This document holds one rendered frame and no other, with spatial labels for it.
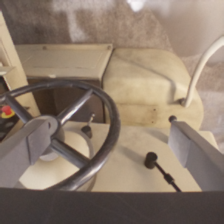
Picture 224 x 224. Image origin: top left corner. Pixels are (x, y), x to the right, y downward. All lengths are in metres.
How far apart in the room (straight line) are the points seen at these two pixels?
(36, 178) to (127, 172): 0.27
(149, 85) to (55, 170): 0.82
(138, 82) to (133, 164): 0.64
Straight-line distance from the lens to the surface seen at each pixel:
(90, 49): 1.63
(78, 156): 0.30
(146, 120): 1.24
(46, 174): 0.44
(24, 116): 0.46
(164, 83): 1.10
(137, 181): 0.53
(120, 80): 1.08
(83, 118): 1.33
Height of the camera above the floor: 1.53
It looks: 49 degrees down
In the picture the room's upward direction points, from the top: 168 degrees counter-clockwise
